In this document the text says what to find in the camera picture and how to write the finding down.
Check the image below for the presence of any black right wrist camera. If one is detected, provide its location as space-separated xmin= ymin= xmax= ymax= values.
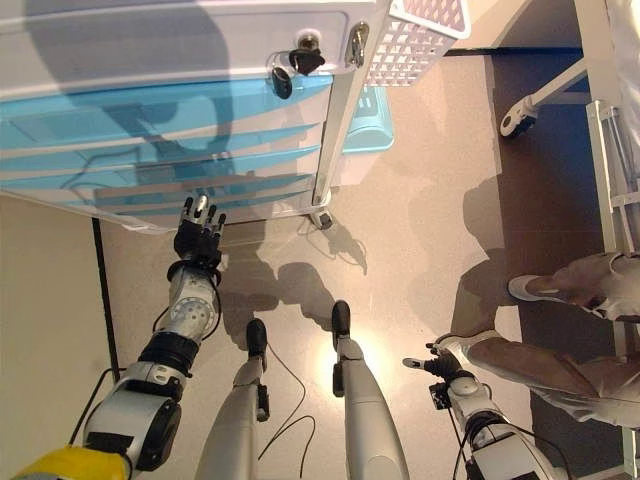
xmin=428 ymin=382 xmax=451 ymax=411

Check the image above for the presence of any metal cart latch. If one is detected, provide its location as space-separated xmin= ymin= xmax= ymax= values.
xmin=347 ymin=22 xmax=371 ymax=69

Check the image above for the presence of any white hospital bed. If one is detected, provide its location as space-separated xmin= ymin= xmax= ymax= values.
xmin=499 ymin=0 xmax=640 ymax=261

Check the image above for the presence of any white perforated side basket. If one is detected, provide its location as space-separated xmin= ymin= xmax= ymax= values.
xmin=362 ymin=0 xmax=473 ymax=90

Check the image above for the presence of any blue white cart drawer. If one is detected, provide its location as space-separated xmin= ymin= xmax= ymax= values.
xmin=0 ymin=74 xmax=335 ymax=151
xmin=64 ymin=172 xmax=315 ymax=207
xmin=0 ymin=144 xmax=321 ymax=194
xmin=99 ymin=189 xmax=312 ymax=229
xmin=0 ymin=122 xmax=322 ymax=174

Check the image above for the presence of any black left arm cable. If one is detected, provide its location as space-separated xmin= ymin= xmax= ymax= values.
xmin=67 ymin=367 xmax=126 ymax=446

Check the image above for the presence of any thin black floor cable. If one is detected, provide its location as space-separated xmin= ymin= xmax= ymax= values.
xmin=257 ymin=339 xmax=317 ymax=479

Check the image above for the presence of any yellow shoulder cover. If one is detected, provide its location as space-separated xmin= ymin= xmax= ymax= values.
xmin=14 ymin=444 xmax=132 ymax=480

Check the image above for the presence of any bed caster wheel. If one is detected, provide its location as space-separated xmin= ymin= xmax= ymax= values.
xmin=499 ymin=97 xmax=539 ymax=139

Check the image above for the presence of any blue lid waste bin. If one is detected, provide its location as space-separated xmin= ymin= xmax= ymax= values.
xmin=339 ymin=84 xmax=396 ymax=186

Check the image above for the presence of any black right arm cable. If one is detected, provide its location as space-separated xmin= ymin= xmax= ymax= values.
xmin=447 ymin=399 xmax=506 ymax=480

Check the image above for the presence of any person in grey clothes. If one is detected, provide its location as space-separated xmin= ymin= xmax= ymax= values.
xmin=434 ymin=252 xmax=640 ymax=429

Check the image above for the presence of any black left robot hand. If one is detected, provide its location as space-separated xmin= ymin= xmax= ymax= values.
xmin=173 ymin=194 xmax=227 ymax=266

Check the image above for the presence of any white medical cart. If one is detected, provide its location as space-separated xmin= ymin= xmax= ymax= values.
xmin=0 ymin=0 xmax=396 ymax=234

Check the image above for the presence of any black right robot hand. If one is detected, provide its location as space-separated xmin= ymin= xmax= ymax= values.
xmin=402 ymin=342 xmax=474 ymax=381

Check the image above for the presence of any black cart key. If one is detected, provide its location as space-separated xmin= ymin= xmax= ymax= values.
xmin=269 ymin=47 xmax=327 ymax=100

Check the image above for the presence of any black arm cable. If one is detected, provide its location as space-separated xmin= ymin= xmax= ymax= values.
xmin=447 ymin=399 xmax=506 ymax=480
xmin=67 ymin=367 xmax=126 ymax=446

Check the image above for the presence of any grey right robot leg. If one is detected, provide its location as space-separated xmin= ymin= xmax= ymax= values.
xmin=330 ymin=299 xmax=411 ymax=480

